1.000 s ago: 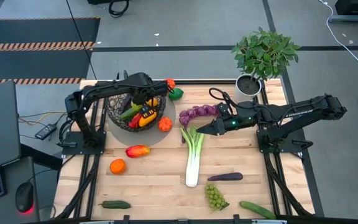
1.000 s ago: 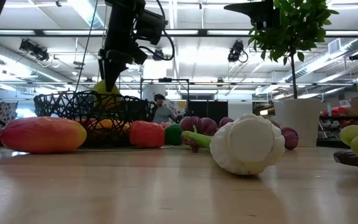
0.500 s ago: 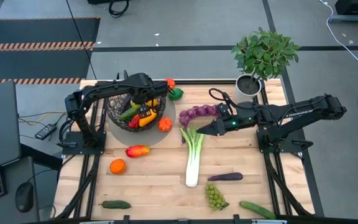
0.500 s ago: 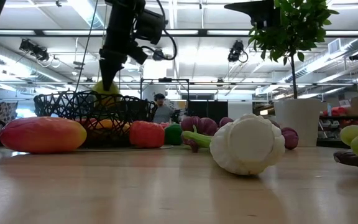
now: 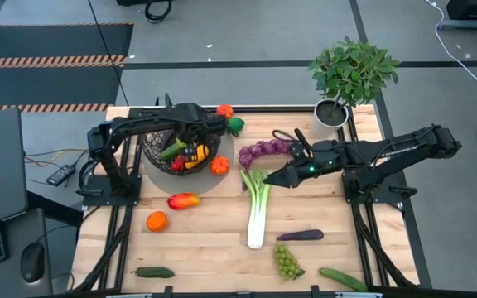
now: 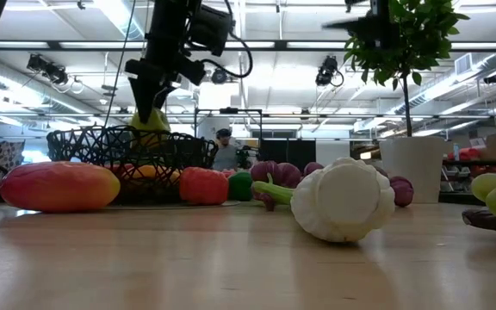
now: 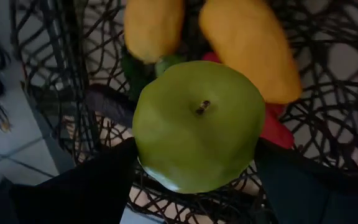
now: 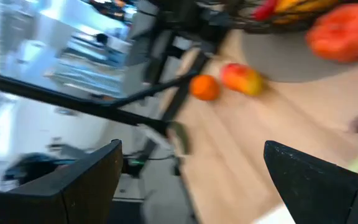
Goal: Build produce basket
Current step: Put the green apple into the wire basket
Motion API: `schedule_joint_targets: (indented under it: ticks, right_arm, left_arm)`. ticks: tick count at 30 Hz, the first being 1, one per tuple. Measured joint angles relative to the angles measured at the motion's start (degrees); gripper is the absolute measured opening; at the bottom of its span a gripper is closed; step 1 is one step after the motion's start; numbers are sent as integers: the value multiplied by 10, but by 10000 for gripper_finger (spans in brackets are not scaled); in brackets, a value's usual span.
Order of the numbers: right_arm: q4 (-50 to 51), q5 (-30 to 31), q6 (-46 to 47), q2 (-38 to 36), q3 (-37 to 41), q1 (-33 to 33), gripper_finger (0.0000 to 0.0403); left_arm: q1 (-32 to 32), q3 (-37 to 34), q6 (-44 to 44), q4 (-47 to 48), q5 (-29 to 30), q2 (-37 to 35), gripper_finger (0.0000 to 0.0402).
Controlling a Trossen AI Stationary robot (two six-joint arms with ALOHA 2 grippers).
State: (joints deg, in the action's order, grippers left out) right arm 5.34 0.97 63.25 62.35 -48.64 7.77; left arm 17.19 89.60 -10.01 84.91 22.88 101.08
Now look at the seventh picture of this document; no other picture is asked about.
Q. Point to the small green cucumber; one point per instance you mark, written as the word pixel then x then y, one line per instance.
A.
pixel 135 77

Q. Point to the green apple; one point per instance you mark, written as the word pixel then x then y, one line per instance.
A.
pixel 197 140

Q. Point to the long yellow mango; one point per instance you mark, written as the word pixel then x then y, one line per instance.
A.
pixel 250 49

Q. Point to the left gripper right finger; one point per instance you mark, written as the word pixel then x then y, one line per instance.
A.
pixel 306 199

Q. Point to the small yellow lemon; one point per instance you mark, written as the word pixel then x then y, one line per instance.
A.
pixel 154 28

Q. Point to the red pointed pepper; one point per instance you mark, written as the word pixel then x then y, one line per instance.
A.
pixel 275 130

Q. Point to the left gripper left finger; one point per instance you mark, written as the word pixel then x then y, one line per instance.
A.
pixel 89 193

